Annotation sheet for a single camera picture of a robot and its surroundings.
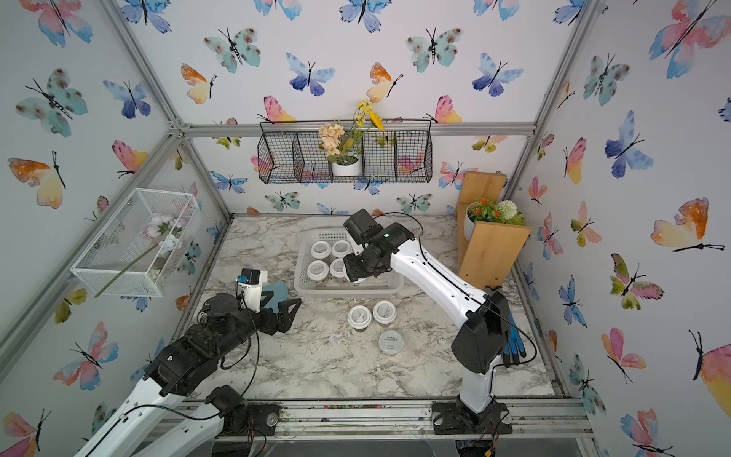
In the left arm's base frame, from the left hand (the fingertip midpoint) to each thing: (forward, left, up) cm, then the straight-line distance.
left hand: (288, 296), depth 71 cm
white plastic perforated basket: (+16, -25, -22) cm, 37 cm away
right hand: (+10, -17, -2) cm, 19 cm away
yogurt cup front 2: (+4, -24, -17) cm, 30 cm away
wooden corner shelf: (+16, -56, -5) cm, 58 cm away
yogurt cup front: (+19, -9, -16) cm, 26 cm away
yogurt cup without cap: (-5, -26, -19) cm, 32 cm away
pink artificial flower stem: (+16, +34, +8) cm, 39 cm away
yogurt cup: (+26, -3, -15) cm, 31 cm away
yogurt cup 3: (+18, -3, -16) cm, 25 cm away
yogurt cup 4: (+1, -17, -17) cm, 24 cm away
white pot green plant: (+28, -57, +1) cm, 63 cm away
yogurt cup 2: (+27, -10, -16) cm, 33 cm away
